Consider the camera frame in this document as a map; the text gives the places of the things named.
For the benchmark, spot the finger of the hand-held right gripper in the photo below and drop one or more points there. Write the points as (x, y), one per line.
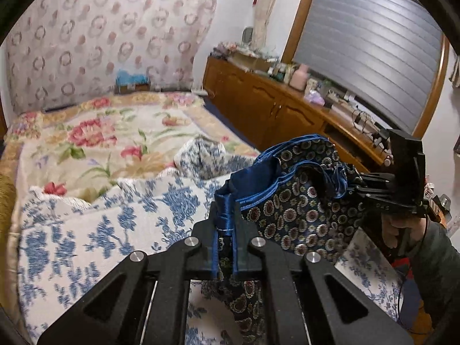
(373, 190)
(377, 178)

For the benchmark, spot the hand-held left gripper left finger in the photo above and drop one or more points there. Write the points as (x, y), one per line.
(205, 255)

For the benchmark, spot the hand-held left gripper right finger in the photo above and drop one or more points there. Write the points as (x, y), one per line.
(244, 255)

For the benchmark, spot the navy medallion print satin shirt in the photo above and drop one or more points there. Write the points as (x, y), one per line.
(294, 208)

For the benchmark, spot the person's right forearm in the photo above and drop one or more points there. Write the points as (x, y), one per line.
(438, 258)

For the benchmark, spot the person's right hand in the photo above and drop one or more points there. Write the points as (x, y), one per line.
(390, 233)

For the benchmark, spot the purple cloth bundle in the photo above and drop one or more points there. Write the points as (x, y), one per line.
(314, 97)

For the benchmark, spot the blue and white floral quilt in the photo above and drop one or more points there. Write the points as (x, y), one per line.
(90, 230)

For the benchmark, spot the pink thermos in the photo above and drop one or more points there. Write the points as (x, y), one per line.
(299, 79)

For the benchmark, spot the grey window blind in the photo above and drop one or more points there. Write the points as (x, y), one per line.
(359, 43)

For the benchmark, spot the wooden cabinet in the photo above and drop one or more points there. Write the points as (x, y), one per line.
(251, 104)

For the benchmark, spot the floral blanket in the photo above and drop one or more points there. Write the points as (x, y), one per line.
(107, 133)

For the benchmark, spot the blue woven basket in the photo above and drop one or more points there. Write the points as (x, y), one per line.
(131, 78)

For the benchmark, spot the beige tied curtain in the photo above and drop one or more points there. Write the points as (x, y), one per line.
(264, 14)

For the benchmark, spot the circle patterned curtain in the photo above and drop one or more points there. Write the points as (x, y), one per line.
(90, 25)

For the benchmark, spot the wooden window frame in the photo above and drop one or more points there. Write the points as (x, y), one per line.
(431, 97)

